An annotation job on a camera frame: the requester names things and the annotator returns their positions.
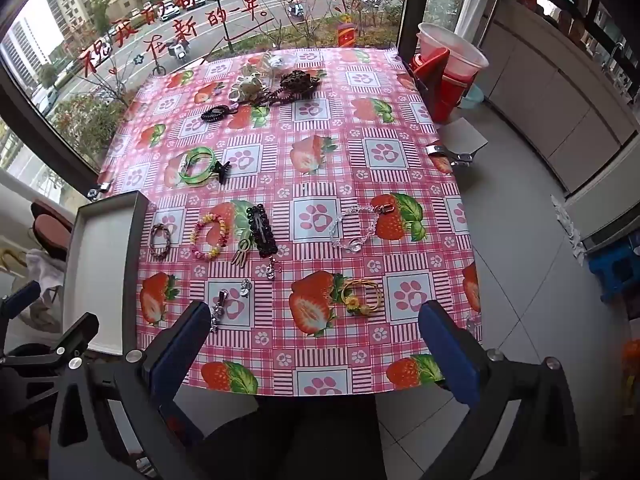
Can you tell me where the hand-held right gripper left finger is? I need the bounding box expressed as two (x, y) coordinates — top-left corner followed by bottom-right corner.
(47, 300), (221, 480)

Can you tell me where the white plastic bucket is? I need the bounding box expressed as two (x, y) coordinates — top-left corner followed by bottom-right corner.
(417, 22), (489, 76)

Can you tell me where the colourful beaded bracelet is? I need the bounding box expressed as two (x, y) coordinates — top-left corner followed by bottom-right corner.
(190, 213), (233, 261)

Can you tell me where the white cloth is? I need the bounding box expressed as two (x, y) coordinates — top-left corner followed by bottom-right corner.
(25, 249), (68, 306)

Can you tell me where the green translucent bangle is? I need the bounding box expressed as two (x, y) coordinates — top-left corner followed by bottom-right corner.
(177, 146), (218, 186)

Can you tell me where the red plastic bucket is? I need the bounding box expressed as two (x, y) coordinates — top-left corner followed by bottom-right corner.
(409, 47), (473, 122)

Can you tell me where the gold hair pin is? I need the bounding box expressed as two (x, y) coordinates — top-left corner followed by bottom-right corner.
(231, 237), (253, 266)

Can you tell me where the clear crystal bracelet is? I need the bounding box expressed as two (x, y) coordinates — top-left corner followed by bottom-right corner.
(328, 203), (396, 256)

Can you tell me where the teal plastic basin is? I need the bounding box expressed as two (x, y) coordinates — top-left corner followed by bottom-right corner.
(457, 82), (485, 111)

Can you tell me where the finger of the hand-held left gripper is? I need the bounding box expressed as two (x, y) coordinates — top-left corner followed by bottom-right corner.
(0, 312), (100, 376)
(0, 280), (42, 331)

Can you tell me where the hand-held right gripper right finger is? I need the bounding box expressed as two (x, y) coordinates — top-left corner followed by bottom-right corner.
(417, 300), (583, 480)

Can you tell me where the brown wooden stool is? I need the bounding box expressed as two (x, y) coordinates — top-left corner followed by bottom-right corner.
(31, 214), (75, 262)
(30, 199), (73, 221)

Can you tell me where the yellow flower bracelet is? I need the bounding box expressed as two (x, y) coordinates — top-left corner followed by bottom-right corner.
(340, 277), (385, 317)

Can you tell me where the brown beaded bracelet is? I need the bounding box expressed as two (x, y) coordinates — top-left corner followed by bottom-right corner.
(149, 223), (172, 262)

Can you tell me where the black beaded hair clip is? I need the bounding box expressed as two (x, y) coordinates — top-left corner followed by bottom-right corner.
(247, 204), (279, 259)

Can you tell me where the grey flat board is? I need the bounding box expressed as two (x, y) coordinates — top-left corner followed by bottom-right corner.
(437, 117), (490, 153)

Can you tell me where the leopard print scrunchie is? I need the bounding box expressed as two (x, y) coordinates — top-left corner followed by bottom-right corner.
(280, 71), (321, 94)

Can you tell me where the brown coil hair tie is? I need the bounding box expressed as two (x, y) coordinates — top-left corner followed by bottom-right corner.
(260, 87), (293, 107)

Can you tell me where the person's dark clothing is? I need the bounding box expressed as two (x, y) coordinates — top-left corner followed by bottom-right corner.
(200, 394), (388, 480)

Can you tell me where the red window lettering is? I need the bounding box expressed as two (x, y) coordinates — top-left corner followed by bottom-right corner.
(75, 0), (281, 80)

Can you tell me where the strawberry printed pink tablecloth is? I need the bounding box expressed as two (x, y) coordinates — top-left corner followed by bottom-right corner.
(97, 46), (483, 398)

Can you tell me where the black coil hair tie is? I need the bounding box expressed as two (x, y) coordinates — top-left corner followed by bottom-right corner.
(201, 104), (236, 122)

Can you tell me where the blue plastic stool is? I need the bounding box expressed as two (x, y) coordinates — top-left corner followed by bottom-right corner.
(587, 237), (640, 303)

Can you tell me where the beige kitchen cabinet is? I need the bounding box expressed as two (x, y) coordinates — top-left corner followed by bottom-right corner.
(487, 0), (640, 241)

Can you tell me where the silver keychain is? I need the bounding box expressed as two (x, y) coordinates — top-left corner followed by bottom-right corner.
(209, 287), (231, 333)

